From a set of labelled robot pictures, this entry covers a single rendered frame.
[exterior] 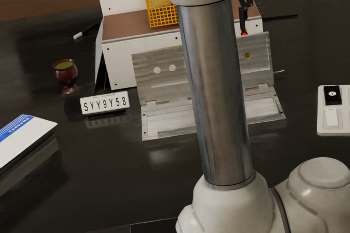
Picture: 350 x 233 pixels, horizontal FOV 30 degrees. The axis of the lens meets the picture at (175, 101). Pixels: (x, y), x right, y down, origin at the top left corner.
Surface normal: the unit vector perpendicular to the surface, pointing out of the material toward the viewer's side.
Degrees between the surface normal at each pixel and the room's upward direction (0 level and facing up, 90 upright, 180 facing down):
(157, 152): 0
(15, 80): 0
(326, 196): 57
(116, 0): 90
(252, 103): 0
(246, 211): 78
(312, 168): 11
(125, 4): 90
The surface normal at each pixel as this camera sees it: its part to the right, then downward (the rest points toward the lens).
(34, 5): -0.15, -0.84
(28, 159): 0.82, 0.19
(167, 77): 0.04, 0.35
